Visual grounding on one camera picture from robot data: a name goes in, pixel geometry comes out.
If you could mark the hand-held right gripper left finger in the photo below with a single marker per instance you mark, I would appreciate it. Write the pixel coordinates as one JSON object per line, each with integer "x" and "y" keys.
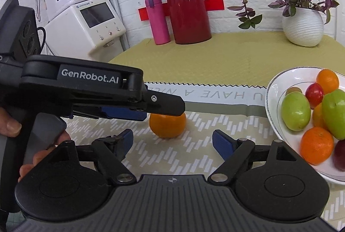
{"x": 126, "y": 140}

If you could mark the small red plum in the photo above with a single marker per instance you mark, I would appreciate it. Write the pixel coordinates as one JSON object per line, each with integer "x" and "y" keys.
{"x": 314, "y": 94}

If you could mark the green mango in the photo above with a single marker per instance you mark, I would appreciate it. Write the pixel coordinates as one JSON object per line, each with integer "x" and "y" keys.
{"x": 334, "y": 113}
{"x": 295, "y": 111}

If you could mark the dark red plum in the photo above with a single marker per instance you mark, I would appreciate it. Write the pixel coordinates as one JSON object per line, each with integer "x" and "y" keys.
{"x": 340, "y": 155}

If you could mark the tangerine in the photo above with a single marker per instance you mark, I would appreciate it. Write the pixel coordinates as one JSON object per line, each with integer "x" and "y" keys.
{"x": 316, "y": 145}

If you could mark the potted plant white ribbed pot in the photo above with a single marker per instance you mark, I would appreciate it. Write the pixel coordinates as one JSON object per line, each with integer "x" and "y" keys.
{"x": 302, "y": 27}

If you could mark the red thermos jug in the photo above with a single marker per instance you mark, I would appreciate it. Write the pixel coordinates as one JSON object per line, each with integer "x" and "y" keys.
{"x": 188, "y": 10}

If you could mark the white water dispenser with screen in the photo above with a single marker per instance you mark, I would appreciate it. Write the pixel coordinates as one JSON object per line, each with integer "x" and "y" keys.
{"x": 80, "y": 37}

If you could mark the white plate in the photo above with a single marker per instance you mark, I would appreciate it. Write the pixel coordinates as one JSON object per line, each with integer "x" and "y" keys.
{"x": 292, "y": 140}

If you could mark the large orange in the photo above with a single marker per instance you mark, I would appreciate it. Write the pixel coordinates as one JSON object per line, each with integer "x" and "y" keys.
{"x": 327, "y": 82}

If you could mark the pink bottle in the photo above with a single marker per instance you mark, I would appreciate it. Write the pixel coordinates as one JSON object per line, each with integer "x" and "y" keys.
{"x": 159, "y": 24}

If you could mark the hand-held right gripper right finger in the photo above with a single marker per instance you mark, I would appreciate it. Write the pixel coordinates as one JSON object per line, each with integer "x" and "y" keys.
{"x": 222, "y": 143}

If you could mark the green cutting mat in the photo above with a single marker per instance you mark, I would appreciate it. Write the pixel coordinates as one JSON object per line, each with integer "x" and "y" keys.
{"x": 8, "y": 221}

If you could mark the patterned tablecloth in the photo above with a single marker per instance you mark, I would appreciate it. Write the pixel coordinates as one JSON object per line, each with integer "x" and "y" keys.
{"x": 215, "y": 59}

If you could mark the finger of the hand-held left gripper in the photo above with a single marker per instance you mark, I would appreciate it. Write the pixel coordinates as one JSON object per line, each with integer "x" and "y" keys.
{"x": 121, "y": 114}
{"x": 164, "y": 105}

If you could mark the yellow-orange citrus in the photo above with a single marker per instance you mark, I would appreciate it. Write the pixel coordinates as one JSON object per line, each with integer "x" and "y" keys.
{"x": 318, "y": 117}

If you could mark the kiwi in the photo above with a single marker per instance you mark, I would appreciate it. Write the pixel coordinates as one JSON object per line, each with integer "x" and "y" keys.
{"x": 293, "y": 91}

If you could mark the red paper sheet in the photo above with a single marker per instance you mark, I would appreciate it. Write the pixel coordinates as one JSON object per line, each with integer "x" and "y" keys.
{"x": 215, "y": 4}

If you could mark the person's left hand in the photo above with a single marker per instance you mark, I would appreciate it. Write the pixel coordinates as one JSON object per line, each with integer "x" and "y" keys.
{"x": 12, "y": 125}

